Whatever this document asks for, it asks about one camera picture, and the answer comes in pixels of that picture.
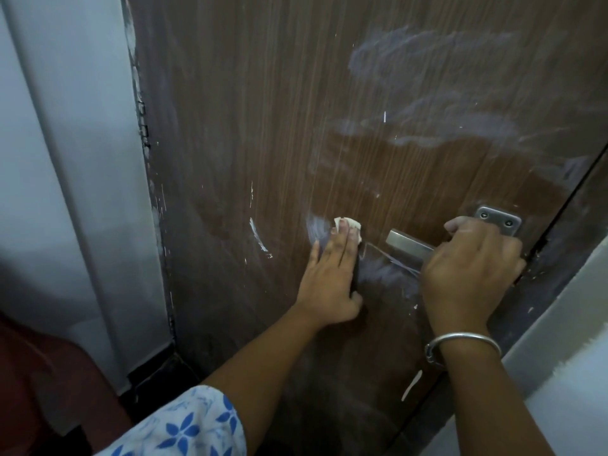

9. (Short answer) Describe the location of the person's right hand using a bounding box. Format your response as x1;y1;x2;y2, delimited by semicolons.
420;215;528;340

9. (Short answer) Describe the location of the person's left hand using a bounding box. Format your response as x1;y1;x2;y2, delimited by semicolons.
294;220;364;327

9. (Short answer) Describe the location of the small white cloth wad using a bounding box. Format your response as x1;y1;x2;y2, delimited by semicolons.
332;216;364;245

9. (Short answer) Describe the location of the silver metal door handle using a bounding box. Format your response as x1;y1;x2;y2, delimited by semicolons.
385;205;523;267

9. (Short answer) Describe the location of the brown wooden door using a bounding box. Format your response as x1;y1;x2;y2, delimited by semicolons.
118;0;608;456

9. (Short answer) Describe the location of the person's right forearm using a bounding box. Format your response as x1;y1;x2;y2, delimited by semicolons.
439;339;559;456

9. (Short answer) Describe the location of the person's left forearm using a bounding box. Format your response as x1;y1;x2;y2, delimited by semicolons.
199;303;329;456

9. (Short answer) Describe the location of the silver bangle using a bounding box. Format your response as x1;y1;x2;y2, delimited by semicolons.
424;332;504;369

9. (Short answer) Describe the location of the white blue floral garment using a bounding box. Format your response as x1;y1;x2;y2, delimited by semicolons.
94;385;249;456

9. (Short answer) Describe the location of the dark red plastic chair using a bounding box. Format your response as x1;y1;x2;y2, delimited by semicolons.
0;310;134;456

